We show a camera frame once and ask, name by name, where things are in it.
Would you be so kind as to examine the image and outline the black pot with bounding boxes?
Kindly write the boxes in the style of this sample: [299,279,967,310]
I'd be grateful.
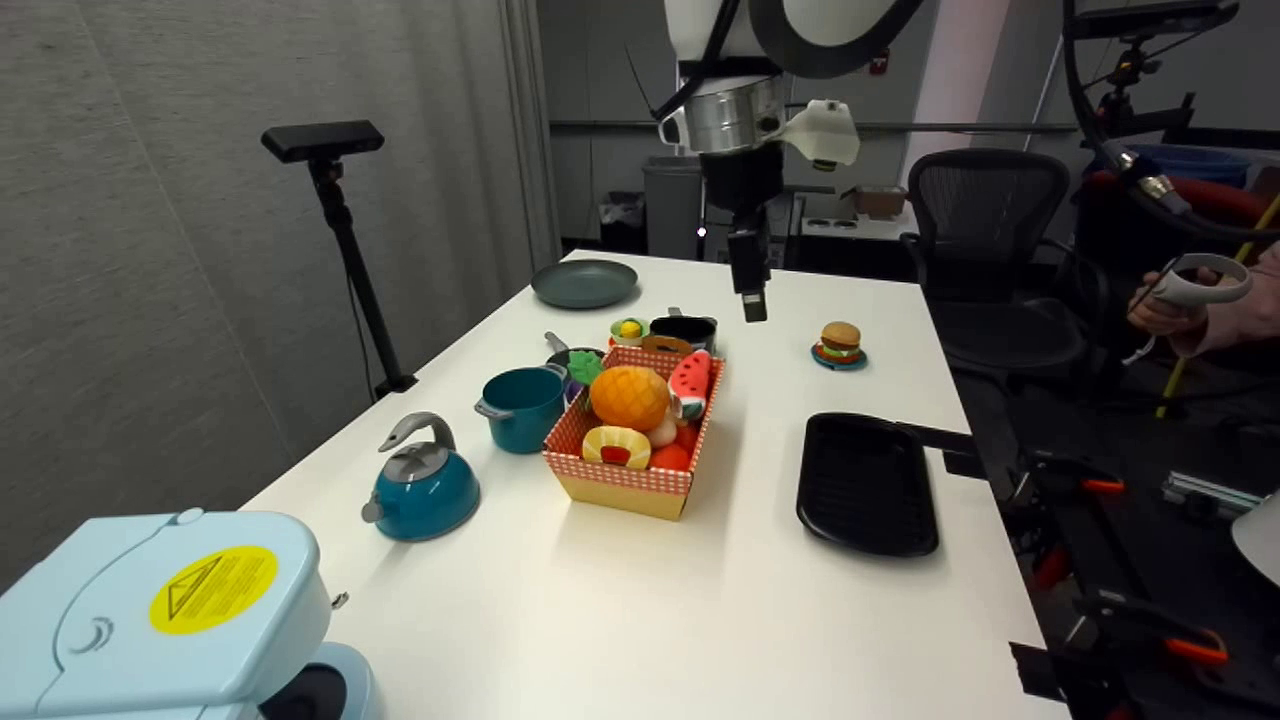
[649,307,725,355]

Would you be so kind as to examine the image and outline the grey computer box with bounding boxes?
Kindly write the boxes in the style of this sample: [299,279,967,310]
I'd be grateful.
[642,151,709,258]

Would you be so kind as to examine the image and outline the red tomato toy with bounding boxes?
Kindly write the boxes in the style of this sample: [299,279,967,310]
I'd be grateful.
[649,436,702,474]

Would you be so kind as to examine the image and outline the black baking tray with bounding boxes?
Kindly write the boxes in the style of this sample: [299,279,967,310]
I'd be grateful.
[794,406,944,560]

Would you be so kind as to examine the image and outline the dark grey plate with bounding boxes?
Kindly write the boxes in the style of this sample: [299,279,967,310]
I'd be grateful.
[528,254,644,315]

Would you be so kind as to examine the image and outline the orange handled black clamp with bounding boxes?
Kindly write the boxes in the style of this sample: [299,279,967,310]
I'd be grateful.
[1008,447,1136,514]
[1059,589,1240,680]

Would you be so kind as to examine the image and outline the tan donut toy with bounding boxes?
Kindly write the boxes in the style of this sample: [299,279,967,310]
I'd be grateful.
[581,418,659,474]

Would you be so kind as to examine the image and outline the person forearm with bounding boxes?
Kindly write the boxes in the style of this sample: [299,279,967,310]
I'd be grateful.
[1196,239,1280,355]

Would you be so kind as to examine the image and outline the teal toy cup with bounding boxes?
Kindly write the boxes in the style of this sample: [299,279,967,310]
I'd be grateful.
[471,363,574,459]

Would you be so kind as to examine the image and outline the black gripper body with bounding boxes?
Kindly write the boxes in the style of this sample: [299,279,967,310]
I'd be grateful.
[702,136,789,263]

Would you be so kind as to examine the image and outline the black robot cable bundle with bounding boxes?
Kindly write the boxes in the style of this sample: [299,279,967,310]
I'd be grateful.
[649,0,745,124]

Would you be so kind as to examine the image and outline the green yellow red toy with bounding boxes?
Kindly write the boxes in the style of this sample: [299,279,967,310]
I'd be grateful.
[608,310,656,352]

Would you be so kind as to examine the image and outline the red checkered cardboard box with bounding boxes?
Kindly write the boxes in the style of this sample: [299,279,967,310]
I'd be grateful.
[541,345,729,524]

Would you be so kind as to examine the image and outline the small dark pan grey handle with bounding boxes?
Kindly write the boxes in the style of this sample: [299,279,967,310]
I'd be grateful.
[541,329,611,391]

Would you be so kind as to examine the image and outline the burger toy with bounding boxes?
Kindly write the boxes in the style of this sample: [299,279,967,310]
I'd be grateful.
[809,315,872,375]

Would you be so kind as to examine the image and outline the person hand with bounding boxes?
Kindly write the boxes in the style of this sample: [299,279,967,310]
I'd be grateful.
[1126,268,1212,355]

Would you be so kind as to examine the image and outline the black mesh office chair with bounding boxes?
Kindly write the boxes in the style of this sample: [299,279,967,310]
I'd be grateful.
[906,142,1096,388]

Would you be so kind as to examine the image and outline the red watermelon slice toy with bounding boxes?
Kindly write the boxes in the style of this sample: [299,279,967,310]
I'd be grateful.
[666,347,722,429]

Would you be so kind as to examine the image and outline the light blue toy toaster oven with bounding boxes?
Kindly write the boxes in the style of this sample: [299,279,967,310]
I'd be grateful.
[0,503,394,720]

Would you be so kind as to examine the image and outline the white handheld controller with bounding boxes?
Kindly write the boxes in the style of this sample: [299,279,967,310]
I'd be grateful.
[1143,246,1262,318]

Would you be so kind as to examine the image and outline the teal toy kettle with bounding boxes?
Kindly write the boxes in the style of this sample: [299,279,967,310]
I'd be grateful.
[356,406,483,549]

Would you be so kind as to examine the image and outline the black camera on tripod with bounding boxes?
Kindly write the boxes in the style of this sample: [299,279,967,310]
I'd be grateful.
[257,115,422,398]

